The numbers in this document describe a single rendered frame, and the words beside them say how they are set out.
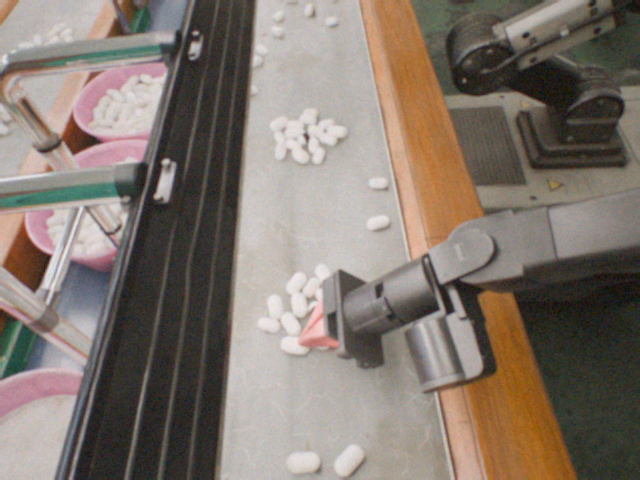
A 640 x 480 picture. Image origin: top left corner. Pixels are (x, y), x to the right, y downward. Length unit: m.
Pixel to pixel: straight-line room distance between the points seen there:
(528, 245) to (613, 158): 0.89
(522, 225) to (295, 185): 0.45
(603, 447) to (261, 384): 1.04
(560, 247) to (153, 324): 0.30
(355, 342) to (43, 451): 0.41
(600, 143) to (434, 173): 0.59
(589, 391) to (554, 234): 1.11
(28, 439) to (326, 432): 0.37
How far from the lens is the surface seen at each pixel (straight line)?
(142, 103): 1.06
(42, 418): 0.71
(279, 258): 0.68
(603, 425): 1.47
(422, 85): 0.92
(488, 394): 0.57
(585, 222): 0.40
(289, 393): 0.58
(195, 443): 0.24
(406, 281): 0.44
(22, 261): 0.88
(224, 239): 0.30
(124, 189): 0.28
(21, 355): 0.83
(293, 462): 0.54
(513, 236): 0.40
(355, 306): 0.47
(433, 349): 0.42
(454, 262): 0.41
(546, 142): 1.22
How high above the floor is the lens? 1.29
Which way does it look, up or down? 53 degrees down
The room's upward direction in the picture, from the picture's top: 10 degrees counter-clockwise
